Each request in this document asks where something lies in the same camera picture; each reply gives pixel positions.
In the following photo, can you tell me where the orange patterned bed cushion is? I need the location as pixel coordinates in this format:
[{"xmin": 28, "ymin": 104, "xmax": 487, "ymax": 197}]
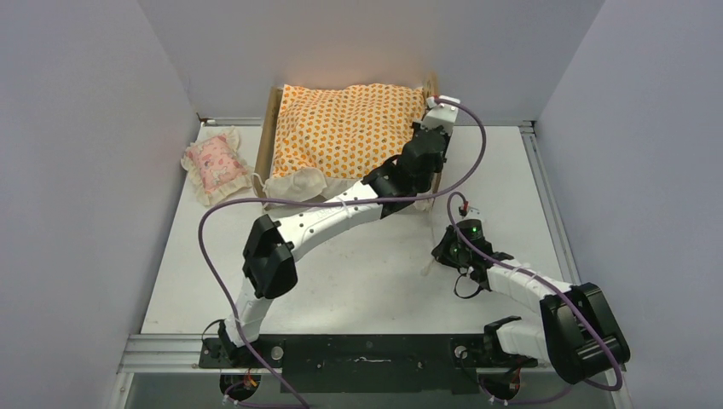
[{"xmin": 263, "ymin": 83, "xmax": 427, "ymax": 203}]

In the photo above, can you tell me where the wooden pet bed frame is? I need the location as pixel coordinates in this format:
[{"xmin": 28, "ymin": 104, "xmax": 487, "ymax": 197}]
[{"xmin": 252, "ymin": 73, "xmax": 444, "ymax": 213}]

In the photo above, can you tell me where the pink frilled small pillow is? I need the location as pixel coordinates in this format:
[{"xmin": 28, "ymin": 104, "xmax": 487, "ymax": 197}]
[{"xmin": 181, "ymin": 127, "xmax": 252, "ymax": 207}]

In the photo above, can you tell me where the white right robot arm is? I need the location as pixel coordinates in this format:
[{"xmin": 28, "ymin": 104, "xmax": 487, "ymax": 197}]
[{"xmin": 431, "ymin": 219, "xmax": 631, "ymax": 384}]

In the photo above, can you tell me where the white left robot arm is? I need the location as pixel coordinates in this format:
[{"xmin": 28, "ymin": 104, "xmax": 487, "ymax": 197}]
[{"xmin": 220, "ymin": 123, "xmax": 454, "ymax": 366}]

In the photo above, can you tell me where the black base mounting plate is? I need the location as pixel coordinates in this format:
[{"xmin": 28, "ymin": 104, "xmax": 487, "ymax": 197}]
[{"xmin": 197, "ymin": 334, "xmax": 538, "ymax": 395}]

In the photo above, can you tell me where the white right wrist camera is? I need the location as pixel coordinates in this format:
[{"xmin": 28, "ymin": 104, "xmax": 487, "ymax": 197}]
[{"xmin": 458, "ymin": 201, "xmax": 481, "ymax": 219}]

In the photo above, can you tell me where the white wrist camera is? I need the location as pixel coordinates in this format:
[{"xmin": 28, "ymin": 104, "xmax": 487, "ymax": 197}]
[
  {"xmin": 421, "ymin": 95, "xmax": 460, "ymax": 135},
  {"xmin": 458, "ymin": 201, "xmax": 481, "ymax": 219}
]

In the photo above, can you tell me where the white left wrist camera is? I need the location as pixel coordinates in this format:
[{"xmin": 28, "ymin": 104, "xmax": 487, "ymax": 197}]
[{"xmin": 421, "ymin": 95, "xmax": 460, "ymax": 135}]

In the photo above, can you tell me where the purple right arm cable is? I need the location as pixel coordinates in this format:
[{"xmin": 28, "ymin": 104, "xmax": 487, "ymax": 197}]
[{"xmin": 446, "ymin": 192, "xmax": 625, "ymax": 406}]

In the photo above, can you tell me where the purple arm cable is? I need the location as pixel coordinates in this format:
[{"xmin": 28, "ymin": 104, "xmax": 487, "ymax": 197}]
[
  {"xmin": 197, "ymin": 96, "xmax": 488, "ymax": 409},
  {"xmin": 446, "ymin": 192, "xmax": 625, "ymax": 406}
]

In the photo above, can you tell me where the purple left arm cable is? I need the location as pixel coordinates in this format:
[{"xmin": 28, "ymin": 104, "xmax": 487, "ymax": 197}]
[{"xmin": 197, "ymin": 96, "xmax": 488, "ymax": 409}]

